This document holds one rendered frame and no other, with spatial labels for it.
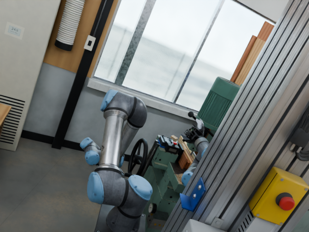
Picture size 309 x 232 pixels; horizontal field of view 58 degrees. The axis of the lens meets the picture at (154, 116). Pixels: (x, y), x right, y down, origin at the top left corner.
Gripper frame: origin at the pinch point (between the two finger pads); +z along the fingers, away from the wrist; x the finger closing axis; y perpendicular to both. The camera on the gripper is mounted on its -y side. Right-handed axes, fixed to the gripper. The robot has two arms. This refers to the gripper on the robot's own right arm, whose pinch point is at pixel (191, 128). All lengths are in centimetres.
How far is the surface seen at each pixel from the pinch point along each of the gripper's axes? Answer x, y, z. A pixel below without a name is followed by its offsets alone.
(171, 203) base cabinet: 44, -23, -10
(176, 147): 16.8, -5.2, 4.3
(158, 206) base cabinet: 50, -18, -10
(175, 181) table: 28.1, -9.4, -14.1
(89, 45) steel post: 23, 62, 130
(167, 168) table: 30.6, -10.0, 2.2
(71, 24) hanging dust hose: 18, 86, 121
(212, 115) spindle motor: -13.5, -6.8, 5.0
